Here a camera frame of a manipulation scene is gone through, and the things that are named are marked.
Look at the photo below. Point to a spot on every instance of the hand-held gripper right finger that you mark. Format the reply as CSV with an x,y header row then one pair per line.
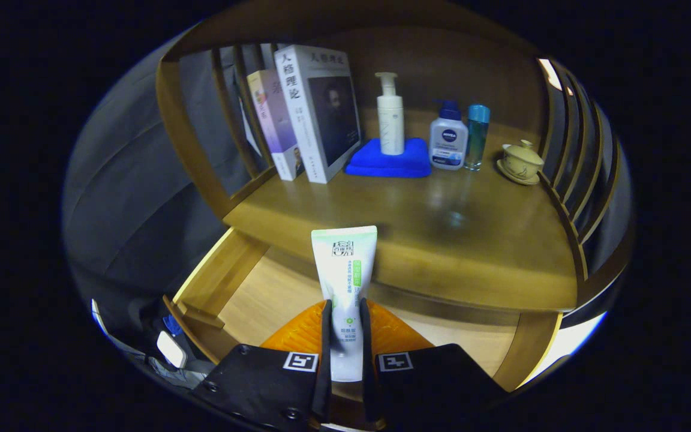
x,y
366,372

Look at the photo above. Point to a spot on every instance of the slim teal bottle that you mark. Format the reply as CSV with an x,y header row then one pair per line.
x,y
477,132

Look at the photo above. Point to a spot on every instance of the purple book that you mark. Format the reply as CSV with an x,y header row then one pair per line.
x,y
270,114

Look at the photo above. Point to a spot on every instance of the white and green tube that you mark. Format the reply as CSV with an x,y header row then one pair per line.
x,y
345,270

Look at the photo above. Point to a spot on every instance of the wooden cabinet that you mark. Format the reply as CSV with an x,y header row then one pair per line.
x,y
441,60

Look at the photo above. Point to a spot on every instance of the yellow lidded teacup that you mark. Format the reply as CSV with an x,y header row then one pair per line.
x,y
522,162

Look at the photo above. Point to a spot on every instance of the blue folded cloth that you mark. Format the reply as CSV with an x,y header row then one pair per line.
x,y
369,162

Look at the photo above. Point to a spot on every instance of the white table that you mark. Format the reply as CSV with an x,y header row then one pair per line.
x,y
567,339

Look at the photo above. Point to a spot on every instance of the black backdrop cloth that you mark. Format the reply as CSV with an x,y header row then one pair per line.
x,y
129,198

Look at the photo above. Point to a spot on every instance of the white book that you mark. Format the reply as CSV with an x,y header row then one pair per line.
x,y
303,120

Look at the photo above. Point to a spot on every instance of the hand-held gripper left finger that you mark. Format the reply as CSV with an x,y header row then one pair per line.
x,y
326,360

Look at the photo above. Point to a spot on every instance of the wooden drawer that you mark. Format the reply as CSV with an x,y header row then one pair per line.
x,y
273,294

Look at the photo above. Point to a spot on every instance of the wooden countertop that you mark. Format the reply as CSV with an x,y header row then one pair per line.
x,y
441,240

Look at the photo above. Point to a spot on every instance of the white pump bottle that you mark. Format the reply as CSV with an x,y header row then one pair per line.
x,y
390,126

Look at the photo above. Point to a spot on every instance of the white bottle with blue cap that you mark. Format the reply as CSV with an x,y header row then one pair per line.
x,y
447,144

